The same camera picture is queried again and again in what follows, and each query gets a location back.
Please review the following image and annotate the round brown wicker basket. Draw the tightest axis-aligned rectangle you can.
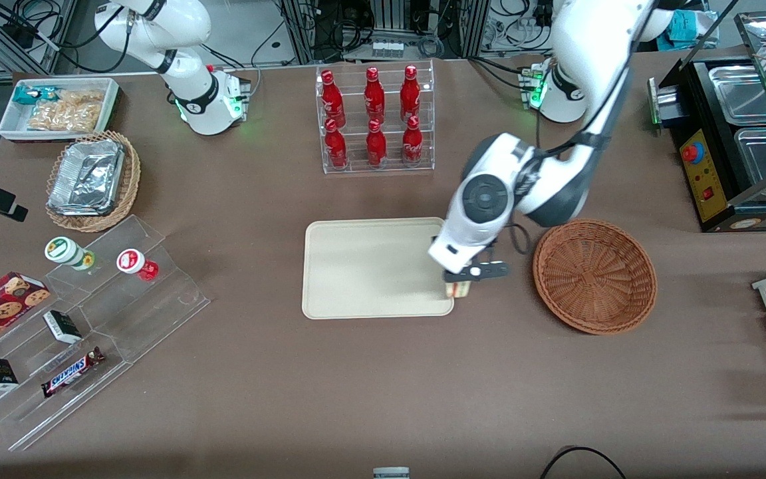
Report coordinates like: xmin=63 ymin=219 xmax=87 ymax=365
xmin=533 ymin=219 xmax=658 ymax=335

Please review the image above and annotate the white rectangular bin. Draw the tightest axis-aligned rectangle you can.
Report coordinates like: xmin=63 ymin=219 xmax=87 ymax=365
xmin=0 ymin=77 xmax=122 ymax=144

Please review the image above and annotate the clear bag of crackers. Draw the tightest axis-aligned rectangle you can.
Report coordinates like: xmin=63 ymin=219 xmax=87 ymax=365
xmin=27 ymin=90 xmax=106 ymax=132

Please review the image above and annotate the clear acrylic stepped display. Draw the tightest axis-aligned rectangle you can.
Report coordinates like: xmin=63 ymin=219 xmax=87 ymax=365
xmin=0 ymin=214 xmax=211 ymax=452

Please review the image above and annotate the clear acrylic bottle rack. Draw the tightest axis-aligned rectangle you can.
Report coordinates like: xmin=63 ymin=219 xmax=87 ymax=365
xmin=316 ymin=60 xmax=436 ymax=176

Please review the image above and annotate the green lid white jar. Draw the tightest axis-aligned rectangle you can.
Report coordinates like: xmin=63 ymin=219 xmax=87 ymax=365
xmin=45 ymin=236 xmax=96 ymax=271

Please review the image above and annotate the red cola bottle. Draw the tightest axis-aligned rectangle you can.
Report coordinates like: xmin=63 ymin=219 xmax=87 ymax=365
xmin=400 ymin=65 xmax=422 ymax=123
xmin=364 ymin=67 xmax=386 ymax=124
xmin=320 ymin=69 xmax=346 ymax=128
xmin=402 ymin=115 xmax=424 ymax=166
xmin=324 ymin=118 xmax=348 ymax=169
xmin=366 ymin=118 xmax=388 ymax=168

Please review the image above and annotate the black food warmer appliance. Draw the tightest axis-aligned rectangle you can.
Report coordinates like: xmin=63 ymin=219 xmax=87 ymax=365
xmin=648 ymin=10 xmax=766 ymax=234

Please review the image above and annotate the black table cable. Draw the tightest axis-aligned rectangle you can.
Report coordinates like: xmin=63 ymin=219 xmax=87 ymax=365
xmin=539 ymin=446 xmax=627 ymax=479

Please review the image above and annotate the beige plastic tray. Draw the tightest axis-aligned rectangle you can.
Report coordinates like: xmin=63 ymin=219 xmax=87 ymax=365
xmin=301 ymin=217 xmax=455 ymax=320

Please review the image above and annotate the teal snack packet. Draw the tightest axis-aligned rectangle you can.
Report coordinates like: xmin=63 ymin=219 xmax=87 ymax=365
xmin=12 ymin=85 xmax=64 ymax=106

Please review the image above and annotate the light wicker basket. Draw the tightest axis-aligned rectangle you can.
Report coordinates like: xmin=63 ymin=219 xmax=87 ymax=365
xmin=45 ymin=130 xmax=142 ymax=234

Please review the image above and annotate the red lid white jar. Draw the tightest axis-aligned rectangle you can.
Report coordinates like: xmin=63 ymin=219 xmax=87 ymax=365
xmin=116 ymin=248 xmax=160 ymax=282

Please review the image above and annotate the silver foil tray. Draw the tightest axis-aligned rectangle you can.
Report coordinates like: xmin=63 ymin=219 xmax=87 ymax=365
xmin=47 ymin=138 xmax=126 ymax=217

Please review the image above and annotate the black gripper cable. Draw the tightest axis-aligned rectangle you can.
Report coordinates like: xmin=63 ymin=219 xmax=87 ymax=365
xmin=505 ymin=222 xmax=531 ymax=256

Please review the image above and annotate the Snickers chocolate bar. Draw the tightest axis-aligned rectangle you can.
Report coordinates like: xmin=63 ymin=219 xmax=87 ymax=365
xmin=41 ymin=347 xmax=106 ymax=399

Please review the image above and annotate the teal cloth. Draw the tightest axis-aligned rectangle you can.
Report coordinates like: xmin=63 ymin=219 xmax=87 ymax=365
xmin=665 ymin=9 xmax=717 ymax=45

